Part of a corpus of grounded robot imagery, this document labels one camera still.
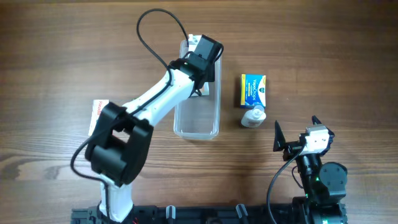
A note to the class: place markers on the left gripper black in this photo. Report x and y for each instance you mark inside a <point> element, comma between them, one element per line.
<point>211,66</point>

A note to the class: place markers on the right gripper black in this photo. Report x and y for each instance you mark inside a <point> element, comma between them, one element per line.
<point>294,149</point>

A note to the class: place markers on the small white bottle clear cap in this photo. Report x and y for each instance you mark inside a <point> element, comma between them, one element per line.
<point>254,117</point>

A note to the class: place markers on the blue VapoDrops lozenge box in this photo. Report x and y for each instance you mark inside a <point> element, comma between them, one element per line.
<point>253,90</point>

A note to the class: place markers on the clear plastic container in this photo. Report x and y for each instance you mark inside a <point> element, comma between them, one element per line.
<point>198,117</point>

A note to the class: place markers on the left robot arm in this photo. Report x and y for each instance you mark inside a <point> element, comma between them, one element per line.
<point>118,148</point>

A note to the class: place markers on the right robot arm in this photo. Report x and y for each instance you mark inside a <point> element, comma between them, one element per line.
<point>324,184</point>

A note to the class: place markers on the white Panadol box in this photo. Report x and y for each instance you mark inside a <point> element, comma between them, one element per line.
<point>97,108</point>

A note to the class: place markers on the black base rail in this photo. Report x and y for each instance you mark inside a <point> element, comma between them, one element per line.
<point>282,213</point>

